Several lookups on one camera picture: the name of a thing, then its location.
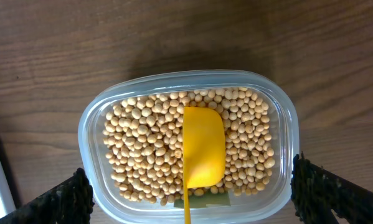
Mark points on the yellow measuring scoop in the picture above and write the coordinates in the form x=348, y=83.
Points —
x=203, y=151

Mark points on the clear plastic container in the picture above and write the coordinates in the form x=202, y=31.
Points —
x=210, y=208

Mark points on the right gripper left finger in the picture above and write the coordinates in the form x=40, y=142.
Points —
x=70, y=202

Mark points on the soybeans pile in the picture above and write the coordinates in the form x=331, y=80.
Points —
x=143, y=136

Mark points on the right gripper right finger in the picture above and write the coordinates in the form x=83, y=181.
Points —
x=320, y=196

